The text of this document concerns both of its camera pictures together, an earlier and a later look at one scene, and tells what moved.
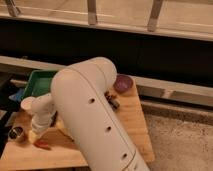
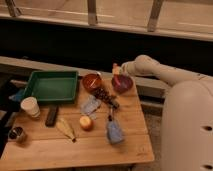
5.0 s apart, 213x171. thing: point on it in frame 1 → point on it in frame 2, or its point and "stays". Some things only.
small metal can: x=15 y=132 stays
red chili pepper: x=42 y=143 → x=117 y=78
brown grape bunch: x=111 y=98 stays
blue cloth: x=18 y=95 stays
